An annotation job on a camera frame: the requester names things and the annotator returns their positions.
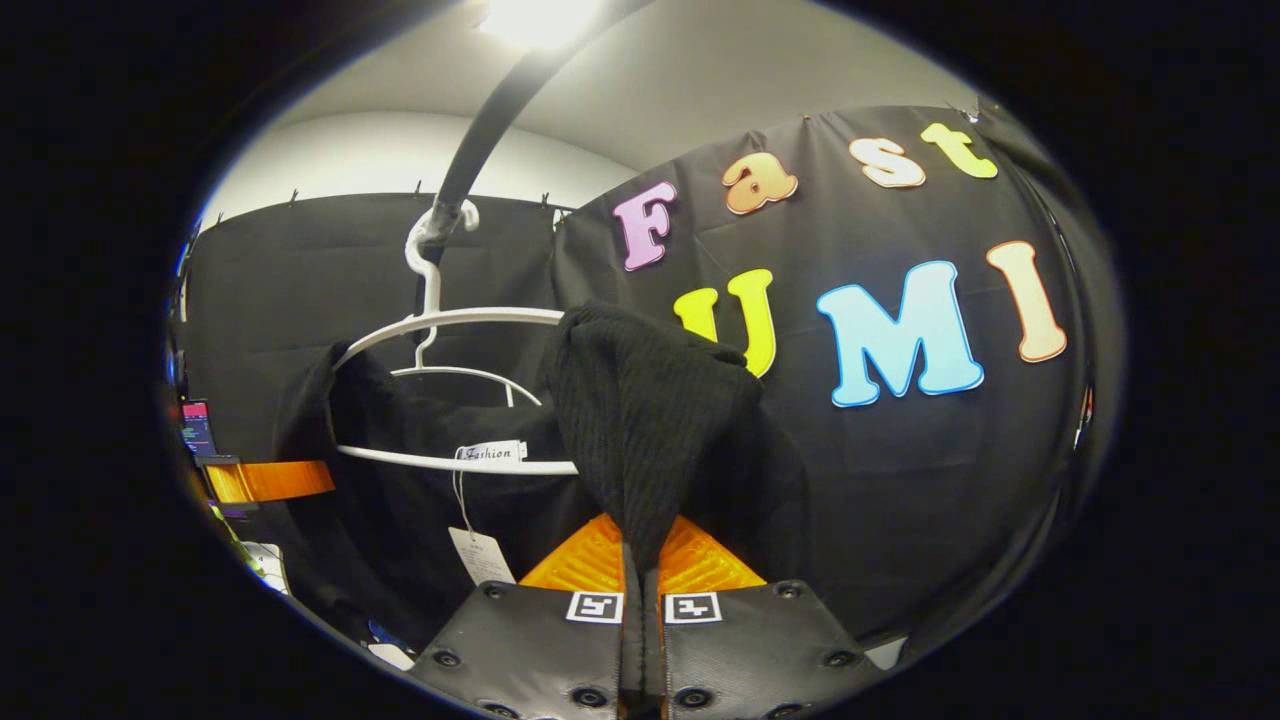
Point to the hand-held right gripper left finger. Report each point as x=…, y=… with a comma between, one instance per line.
x=530, y=650

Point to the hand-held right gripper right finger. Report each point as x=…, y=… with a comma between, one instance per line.
x=760, y=640

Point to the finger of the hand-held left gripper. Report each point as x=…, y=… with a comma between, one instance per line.
x=270, y=481

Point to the black metal clothes rack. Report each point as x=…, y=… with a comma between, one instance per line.
x=490, y=130

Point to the black backdrop cloth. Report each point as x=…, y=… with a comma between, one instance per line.
x=900, y=480

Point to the large ceiling light panel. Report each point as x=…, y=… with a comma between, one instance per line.
x=540, y=20

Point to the small lit screen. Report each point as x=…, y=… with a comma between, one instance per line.
x=198, y=428

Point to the white paper garment tag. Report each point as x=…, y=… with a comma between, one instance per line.
x=482, y=556

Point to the plain white hanger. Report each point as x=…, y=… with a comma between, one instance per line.
x=470, y=373

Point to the black knit garment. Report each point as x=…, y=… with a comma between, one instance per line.
x=650, y=420

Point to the white hanger with label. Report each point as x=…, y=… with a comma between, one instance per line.
x=450, y=320

